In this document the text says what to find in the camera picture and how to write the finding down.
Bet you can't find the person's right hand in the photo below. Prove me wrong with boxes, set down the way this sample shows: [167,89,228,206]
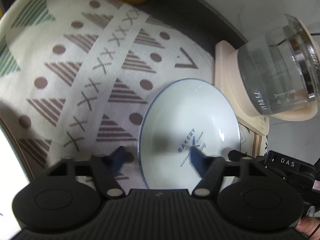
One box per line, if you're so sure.
[296,217,320,239]

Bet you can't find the patterned fringed cloth mat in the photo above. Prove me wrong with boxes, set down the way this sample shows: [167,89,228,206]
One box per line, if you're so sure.
[0,0,271,191]

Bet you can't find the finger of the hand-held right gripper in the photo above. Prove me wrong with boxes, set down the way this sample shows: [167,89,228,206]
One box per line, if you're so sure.
[228,150,269,165]

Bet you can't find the small white crossed-print plate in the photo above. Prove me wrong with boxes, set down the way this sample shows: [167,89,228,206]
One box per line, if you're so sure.
[138,78,242,191]

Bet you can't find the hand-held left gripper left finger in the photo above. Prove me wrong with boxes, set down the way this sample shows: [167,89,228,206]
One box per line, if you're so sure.
[47,146,126,198]

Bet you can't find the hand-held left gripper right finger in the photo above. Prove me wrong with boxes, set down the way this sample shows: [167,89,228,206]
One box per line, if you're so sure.
[191,146,266,197]

